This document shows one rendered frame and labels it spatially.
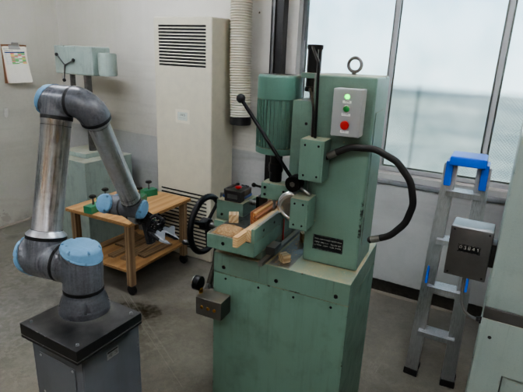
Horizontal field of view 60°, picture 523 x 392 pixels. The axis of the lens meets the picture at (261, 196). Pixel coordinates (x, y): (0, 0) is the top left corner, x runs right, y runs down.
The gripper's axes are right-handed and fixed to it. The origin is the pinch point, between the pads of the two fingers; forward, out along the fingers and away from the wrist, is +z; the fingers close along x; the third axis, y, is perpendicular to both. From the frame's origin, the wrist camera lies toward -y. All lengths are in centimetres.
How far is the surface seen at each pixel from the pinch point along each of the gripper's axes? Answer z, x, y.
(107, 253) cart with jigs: -75, 57, -84
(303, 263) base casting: 62, -8, 32
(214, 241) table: 28.7, -21.5, 27.8
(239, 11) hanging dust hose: -70, 124, 94
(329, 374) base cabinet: 91, -16, 1
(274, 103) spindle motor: 24, -3, 83
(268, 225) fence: 43, -9, 39
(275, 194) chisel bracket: 37, 2, 47
